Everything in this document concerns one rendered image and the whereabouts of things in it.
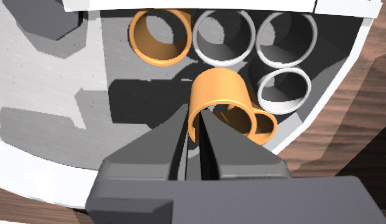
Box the grey round turntable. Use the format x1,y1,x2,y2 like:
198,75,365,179
0,0,383,209

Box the bronze bushing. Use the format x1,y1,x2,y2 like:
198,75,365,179
188,68,257,146
129,8,193,67
225,86,277,145

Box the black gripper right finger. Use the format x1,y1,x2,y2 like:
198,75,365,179
199,107,292,180

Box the grey steel bushing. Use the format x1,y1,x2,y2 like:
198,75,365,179
192,8,256,67
248,55,311,115
248,9,317,69

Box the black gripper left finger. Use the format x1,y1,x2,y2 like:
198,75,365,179
94,104,189,181

